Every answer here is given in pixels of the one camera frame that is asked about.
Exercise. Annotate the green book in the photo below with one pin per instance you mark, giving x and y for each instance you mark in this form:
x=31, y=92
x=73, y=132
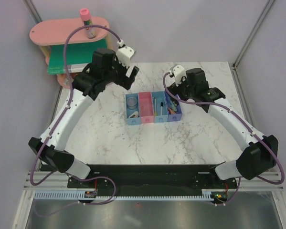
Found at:
x=78, y=55

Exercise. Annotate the orange highlighter marker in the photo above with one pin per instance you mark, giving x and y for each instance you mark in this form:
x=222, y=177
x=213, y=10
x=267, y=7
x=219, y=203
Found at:
x=172, y=111

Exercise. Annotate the light blue bin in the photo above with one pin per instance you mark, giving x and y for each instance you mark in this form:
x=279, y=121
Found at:
x=160, y=97
x=132, y=121

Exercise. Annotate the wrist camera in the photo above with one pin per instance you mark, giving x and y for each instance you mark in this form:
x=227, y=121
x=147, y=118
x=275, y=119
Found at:
x=124, y=55
x=177, y=72

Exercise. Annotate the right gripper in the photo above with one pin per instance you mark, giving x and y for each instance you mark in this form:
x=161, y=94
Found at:
x=174, y=89

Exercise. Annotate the dark blue plastic bin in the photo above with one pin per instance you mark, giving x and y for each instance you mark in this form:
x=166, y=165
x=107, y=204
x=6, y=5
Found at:
x=174, y=108

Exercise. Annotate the yellow capped pen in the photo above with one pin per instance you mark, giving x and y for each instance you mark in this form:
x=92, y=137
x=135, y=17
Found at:
x=155, y=106

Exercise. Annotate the pink capped bottle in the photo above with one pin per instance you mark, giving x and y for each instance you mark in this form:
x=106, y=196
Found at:
x=87, y=20

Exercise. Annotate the aluminium frame post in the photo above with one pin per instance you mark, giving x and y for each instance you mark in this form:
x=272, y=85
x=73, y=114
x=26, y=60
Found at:
x=257, y=26
x=33, y=10

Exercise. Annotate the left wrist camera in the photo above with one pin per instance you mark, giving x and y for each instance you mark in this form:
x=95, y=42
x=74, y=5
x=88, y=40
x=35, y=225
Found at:
x=124, y=55

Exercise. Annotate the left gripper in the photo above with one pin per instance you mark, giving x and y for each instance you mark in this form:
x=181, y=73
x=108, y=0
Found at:
x=124, y=80

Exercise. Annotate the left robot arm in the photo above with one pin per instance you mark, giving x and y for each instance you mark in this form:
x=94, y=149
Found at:
x=107, y=67

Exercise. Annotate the aluminium frame post right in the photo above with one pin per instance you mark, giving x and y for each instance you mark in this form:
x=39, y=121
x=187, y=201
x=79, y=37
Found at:
x=257, y=26

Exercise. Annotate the white cable duct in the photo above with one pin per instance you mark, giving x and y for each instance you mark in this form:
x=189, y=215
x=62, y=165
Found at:
x=90, y=194

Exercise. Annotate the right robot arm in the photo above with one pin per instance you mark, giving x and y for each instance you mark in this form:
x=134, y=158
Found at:
x=259, y=152

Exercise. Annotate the pink wooden shelf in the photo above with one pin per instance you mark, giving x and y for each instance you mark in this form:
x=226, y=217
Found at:
x=54, y=32

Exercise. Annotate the aluminium frame post left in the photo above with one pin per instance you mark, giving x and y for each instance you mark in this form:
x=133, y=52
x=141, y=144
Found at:
x=33, y=10

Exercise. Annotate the green eraser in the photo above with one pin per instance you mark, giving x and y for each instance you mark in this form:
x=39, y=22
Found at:
x=173, y=104

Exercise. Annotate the clear round pin jar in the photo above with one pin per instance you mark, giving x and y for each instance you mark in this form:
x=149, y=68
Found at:
x=132, y=103

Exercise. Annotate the black white pen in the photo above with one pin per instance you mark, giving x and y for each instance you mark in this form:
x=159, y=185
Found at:
x=161, y=109

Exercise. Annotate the pink plastic bin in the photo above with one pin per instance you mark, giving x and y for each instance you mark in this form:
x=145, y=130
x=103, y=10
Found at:
x=146, y=109

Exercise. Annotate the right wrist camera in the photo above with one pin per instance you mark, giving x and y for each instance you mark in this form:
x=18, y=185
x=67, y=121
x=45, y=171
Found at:
x=177, y=72

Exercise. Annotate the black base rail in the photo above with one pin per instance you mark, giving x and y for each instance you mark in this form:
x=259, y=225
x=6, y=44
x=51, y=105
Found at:
x=152, y=179

